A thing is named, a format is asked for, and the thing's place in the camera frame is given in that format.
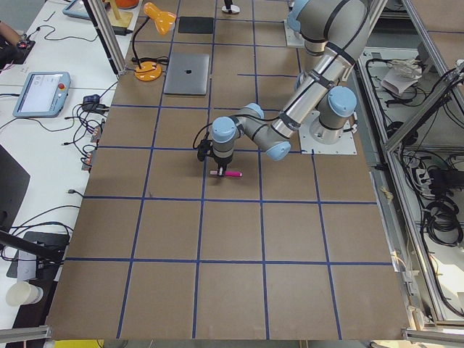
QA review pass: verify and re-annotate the orange desk lamp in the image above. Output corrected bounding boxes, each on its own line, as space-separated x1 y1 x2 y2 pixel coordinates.
131 1 176 82

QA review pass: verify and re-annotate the wooden stand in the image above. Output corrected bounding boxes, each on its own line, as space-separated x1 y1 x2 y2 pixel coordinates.
108 0 133 28

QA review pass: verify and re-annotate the pink marker pen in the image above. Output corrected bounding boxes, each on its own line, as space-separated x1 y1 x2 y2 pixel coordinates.
210 170 243 178

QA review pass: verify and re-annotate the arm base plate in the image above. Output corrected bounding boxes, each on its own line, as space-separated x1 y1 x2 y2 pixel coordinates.
283 20 305 48
299 110 357 155

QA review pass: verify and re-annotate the white computer mouse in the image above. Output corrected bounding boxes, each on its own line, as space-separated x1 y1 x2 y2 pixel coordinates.
221 4 241 15

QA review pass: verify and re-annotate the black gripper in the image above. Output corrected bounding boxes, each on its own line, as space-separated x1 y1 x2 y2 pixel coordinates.
212 150 233 177

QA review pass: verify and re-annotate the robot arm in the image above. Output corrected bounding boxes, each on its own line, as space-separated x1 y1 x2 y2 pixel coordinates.
208 0 371 176

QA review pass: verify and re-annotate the black mousepad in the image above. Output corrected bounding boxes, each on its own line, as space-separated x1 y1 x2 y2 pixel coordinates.
178 16 214 34

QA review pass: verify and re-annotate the white paper cup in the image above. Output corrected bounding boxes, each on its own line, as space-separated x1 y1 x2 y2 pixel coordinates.
6 281 44 307

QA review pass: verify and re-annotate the silver laptop notebook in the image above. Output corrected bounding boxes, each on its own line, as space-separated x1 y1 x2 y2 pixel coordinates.
164 52 210 96

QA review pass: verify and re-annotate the blue teach pendant tablet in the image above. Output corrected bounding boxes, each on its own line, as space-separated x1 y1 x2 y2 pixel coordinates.
12 72 71 118

